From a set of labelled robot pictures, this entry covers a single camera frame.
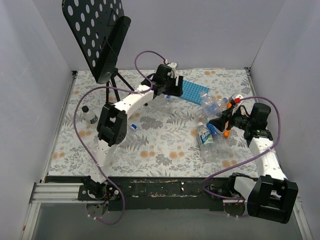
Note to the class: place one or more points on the blue label pepsi bottle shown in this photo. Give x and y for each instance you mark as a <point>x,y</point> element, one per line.
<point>201,114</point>

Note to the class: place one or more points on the green label drink bottle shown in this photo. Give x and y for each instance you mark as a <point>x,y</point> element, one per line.
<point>204,136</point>

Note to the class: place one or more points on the small black cap bottle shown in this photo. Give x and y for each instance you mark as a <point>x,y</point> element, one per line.
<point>89,115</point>

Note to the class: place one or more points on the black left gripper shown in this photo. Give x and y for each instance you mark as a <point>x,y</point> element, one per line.
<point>177,88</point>

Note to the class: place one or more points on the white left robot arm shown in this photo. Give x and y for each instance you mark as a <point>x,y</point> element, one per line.
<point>113,122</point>

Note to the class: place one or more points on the large crumpled clear bottle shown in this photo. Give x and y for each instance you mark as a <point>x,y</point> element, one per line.
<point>219,150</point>

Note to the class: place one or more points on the black music stand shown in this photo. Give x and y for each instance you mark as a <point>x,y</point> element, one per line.
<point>100,28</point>

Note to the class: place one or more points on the clear bottle green logo cap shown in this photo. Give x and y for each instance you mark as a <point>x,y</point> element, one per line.
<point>162,104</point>

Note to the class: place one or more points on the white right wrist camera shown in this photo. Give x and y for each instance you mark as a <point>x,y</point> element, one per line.
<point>236,97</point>

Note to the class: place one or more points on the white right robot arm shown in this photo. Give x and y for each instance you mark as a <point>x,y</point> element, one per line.
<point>271,196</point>

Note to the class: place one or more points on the blue studded building plate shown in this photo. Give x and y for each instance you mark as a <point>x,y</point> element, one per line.
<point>191,92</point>

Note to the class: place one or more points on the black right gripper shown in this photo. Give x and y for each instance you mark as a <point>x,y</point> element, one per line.
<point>227,122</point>

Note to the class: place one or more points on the clear bottle pocari cap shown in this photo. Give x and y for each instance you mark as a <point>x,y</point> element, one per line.
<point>210,106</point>

